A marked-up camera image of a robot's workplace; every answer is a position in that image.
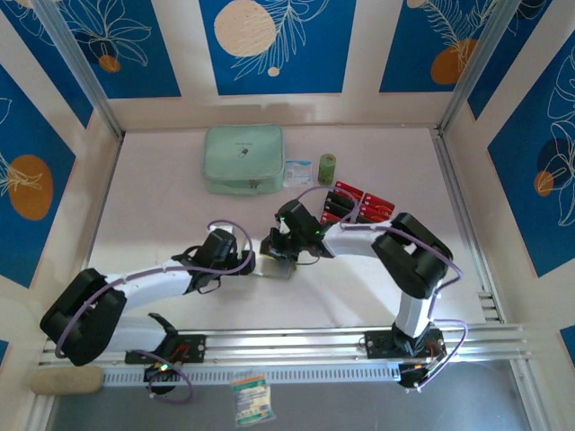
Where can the black credit card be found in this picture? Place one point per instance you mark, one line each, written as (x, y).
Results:
(339, 197)
(334, 208)

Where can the green orange plastic packet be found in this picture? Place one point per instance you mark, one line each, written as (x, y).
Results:
(252, 399)

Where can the white blue sachet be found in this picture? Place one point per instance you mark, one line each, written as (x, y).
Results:
(298, 173)

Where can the mint green zip pouch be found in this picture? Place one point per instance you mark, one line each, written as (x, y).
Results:
(242, 155)

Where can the aluminium mounting rail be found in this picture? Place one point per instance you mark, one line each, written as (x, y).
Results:
(292, 343)

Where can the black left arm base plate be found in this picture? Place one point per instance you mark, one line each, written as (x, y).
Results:
(193, 348)

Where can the black connector module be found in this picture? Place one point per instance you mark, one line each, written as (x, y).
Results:
(161, 381)
(411, 377)

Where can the red packets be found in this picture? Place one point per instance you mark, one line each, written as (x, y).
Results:
(373, 197)

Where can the olive green card holder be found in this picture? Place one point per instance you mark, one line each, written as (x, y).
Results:
(274, 269)

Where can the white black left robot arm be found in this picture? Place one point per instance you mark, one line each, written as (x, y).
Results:
(153, 283)

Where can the aluminium side rail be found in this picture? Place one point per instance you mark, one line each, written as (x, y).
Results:
(453, 202)
(100, 211)

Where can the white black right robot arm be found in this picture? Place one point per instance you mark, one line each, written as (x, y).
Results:
(350, 242)

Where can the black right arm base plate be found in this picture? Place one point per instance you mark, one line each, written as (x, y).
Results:
(379, 343)

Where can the red credit card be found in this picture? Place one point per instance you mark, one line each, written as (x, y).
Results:
(328, 218)
(350, 188)
(379, 203)
(376, 214)

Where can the beige foam block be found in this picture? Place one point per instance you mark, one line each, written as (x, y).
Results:
(67, 380)

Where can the grey metal panel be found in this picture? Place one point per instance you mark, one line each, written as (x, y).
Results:
(359, 408)

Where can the green cylinder can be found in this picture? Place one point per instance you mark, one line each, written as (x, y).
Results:
(327, 170)

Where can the aluminium frame post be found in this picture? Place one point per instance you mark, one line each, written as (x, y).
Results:
(76, 63)
(480, 63)

